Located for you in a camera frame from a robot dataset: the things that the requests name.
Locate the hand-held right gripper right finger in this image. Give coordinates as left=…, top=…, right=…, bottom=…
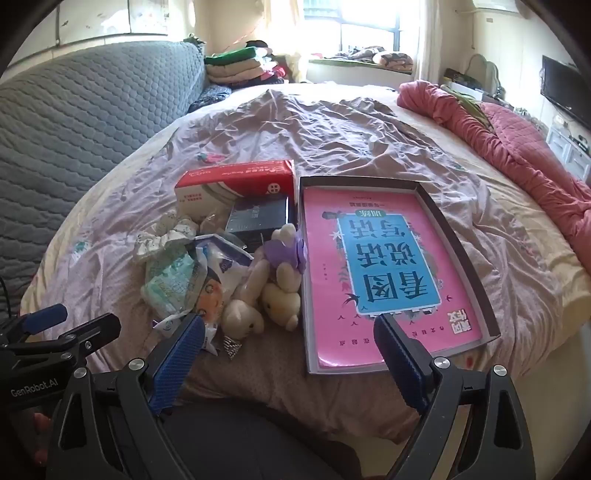
left=373, top=313, right=539, bottom=480

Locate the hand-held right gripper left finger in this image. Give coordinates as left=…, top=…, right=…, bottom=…
left=46, top=314, right=206, bottom=480

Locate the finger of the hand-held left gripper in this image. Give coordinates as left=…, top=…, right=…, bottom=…
left=51, top=313, right=122, bottom=365
left=18, top=304, right=68, bottom=335

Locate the plush rabbit with pink ribbon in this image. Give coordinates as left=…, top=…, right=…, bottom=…
left=221, top=258, right=271, bottom=361

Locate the green tissue packet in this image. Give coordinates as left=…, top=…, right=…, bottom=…
left=141, top=251, right=206, bottom=319

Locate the white printed plastic packet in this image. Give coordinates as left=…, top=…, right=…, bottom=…
left=154, top=233, right=254, bottom=356

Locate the floral scrunchie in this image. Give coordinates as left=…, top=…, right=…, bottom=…
left=134, top=210, right=197, bottom=264

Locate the plush rabbit with purple ribbon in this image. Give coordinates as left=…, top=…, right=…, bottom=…
left=259, top=223, right=309, bottom=332

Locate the beige sponge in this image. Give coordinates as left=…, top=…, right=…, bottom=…
left=198, top=213, right=229, bottom=236

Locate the grey shallow cardboard box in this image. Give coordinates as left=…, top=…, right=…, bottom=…
left=298, top=175, right=502, bottom=376

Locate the person's left hand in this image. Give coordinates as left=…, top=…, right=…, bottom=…
left=32, top=411, right=52, bottom=462

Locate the pink book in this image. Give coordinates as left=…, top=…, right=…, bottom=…
left=302, top=187, right=492, bottom=370

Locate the person's dark clothing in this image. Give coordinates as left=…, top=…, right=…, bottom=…
left=157, top=399, right=416, bottom=480

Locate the dark blue box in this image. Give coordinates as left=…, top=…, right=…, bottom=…
left=225, top=193, right=290, bottom=245

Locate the grey quilted headboard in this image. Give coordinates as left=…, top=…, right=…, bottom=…
left=0, top=39, right=206, bottom=324

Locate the red tissue box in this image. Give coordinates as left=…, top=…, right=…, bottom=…
left=174, top=159, right=296, bottom=217

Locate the pink quilt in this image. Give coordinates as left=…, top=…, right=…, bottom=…
left=398, top=79, right=591, bottom=273

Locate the mauve floral bed sheet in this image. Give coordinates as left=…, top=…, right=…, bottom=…
left=21, top=83, right=578, bottom=444

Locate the dark floral cushion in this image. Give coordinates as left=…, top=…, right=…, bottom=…
left=187, top=84, right=232, bottom=114

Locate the green cloth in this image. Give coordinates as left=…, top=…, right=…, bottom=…
left=445, top=85, right=490, bottom=134

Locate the white cabinet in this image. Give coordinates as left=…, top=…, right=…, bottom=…
left=545, top=115, right=591, bottom=183

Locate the pile of folded clothes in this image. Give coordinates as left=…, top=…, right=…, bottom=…
left=203, top=41, right=296, bottom=86

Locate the white rounded object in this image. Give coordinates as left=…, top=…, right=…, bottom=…
left=466, top=53, right=502, bottom=95

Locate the blanket heap on windowsill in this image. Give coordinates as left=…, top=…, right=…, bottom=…
left=332, top=46, right=414, bottom=72

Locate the black television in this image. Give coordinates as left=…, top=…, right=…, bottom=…
left=541, top=55, right=591, bottom=132

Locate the white curtain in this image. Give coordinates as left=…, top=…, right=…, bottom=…
left=411, top=0, right=446, bottom=84

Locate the window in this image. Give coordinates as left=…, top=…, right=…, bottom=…
left=302, top=0, right=423, bottom=54

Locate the white air conditioner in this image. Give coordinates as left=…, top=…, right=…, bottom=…
left=471, top=0, right=520, bottom=12

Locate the black cable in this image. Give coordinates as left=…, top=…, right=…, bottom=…
left=0, top=276, right=13, bottom=320

